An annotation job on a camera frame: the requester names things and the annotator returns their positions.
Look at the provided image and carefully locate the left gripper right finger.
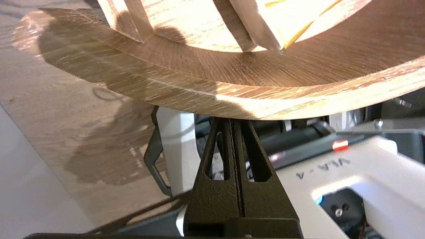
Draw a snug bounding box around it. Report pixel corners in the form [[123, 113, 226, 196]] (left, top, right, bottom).
[[232, 119, 299, 223]]

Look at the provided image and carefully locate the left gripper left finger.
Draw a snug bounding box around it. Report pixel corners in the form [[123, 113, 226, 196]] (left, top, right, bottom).
[[185, 118, 240, 237]]

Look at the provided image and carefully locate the round wooden tray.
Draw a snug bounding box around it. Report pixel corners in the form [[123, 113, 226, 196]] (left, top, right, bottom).
[[13, 0, 425, 120]]

